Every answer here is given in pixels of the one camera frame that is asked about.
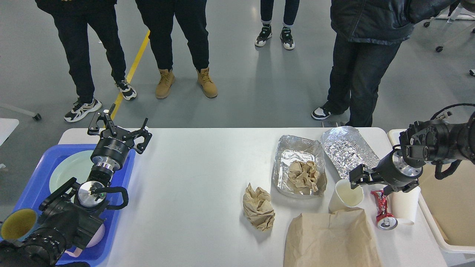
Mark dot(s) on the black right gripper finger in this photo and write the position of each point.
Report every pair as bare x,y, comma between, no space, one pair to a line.
387,190
362,175

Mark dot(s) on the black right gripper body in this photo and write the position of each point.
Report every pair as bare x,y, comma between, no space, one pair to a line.
393,170

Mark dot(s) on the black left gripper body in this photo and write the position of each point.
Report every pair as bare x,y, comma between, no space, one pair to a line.
111,151

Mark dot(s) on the white paper cup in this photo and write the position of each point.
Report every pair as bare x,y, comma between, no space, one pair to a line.
404,205
345,197

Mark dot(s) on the mint green plate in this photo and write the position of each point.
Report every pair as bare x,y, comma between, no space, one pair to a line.
77,165

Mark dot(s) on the brown paper bag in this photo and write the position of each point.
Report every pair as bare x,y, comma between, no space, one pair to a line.
342,239

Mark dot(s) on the aluminium foil tray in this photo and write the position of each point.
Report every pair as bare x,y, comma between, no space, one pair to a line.
291,149

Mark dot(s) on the pink mug maroon inside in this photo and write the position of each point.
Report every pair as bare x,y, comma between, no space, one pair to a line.
94,241

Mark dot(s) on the teal mug yellow inside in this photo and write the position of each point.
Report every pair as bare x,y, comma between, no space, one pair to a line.
19,225

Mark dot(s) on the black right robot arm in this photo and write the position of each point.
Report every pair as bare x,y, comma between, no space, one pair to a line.
435,141

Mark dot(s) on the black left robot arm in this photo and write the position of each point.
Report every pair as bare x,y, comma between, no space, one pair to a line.
70,216

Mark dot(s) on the crumpled aluminium foil sheet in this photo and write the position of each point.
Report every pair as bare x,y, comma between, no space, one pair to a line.
347,149

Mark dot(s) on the crushed red soda can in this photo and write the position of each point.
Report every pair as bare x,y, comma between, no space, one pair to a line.
384,219

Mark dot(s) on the beige plastic bin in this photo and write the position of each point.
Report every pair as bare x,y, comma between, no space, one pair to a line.
448,207

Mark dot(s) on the white side table corner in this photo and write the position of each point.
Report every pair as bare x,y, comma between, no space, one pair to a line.
7,126

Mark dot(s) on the crumpled brown paper ball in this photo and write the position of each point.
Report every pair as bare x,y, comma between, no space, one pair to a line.
258,209

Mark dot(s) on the person in black at left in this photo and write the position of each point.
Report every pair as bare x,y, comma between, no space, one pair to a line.
72,18

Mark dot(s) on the person in black puffer jacket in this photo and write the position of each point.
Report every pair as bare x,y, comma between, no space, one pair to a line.
368,36

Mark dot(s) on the office chair base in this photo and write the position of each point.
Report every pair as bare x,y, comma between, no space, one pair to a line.
460,10

